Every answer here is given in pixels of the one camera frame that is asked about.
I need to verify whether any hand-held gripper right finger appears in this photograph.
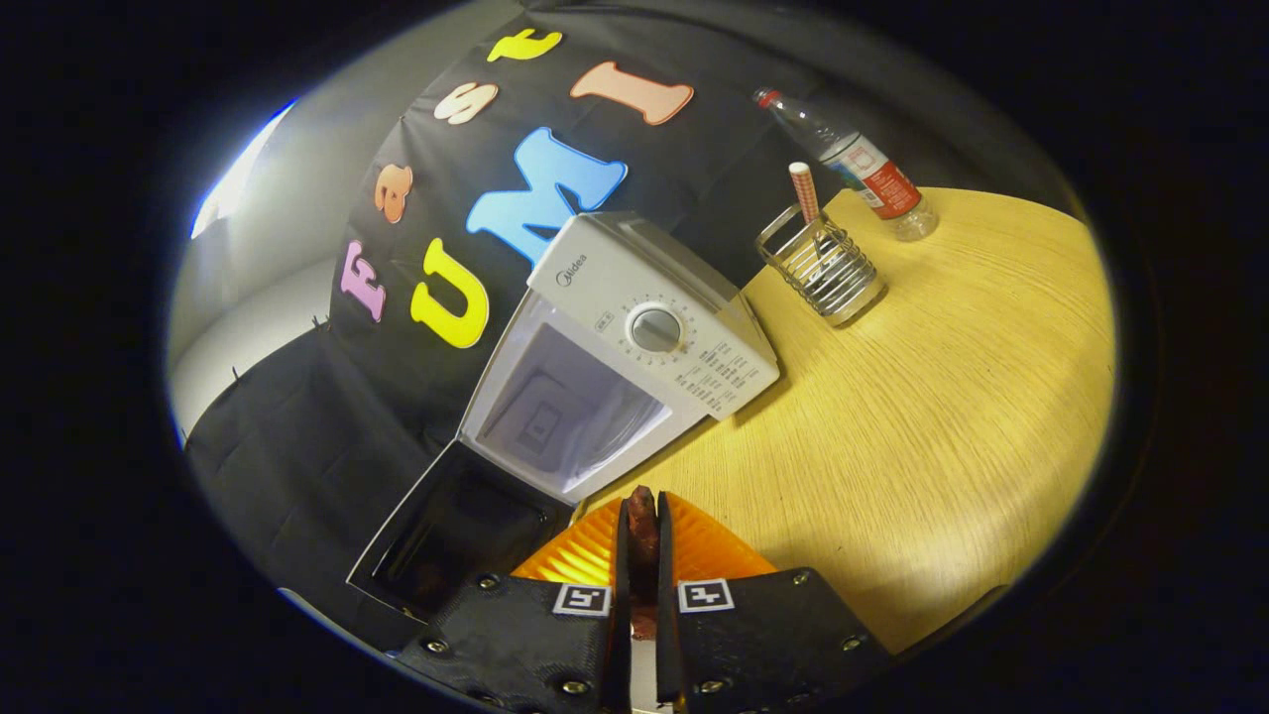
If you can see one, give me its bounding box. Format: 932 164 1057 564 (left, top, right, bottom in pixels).
655 491 893 714

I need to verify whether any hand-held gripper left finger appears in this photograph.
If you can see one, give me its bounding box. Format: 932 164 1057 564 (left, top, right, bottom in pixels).
397 491 633 714

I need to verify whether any reddish brown meat piece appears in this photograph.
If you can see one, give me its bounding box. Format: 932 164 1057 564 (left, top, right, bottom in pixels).
627 485 660 641

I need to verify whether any white toaster oven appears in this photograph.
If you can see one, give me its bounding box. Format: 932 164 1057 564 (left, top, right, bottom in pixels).
346 210 782 626

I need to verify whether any red white striped straw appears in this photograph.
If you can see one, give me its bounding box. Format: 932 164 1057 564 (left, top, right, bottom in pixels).
788 162 822 226

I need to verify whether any clear plastic water bottle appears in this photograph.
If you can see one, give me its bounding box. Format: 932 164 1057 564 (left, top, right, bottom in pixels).
751 86 940 243

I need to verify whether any metal wire basket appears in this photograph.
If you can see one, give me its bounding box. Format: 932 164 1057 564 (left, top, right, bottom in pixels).
755 203 886 328

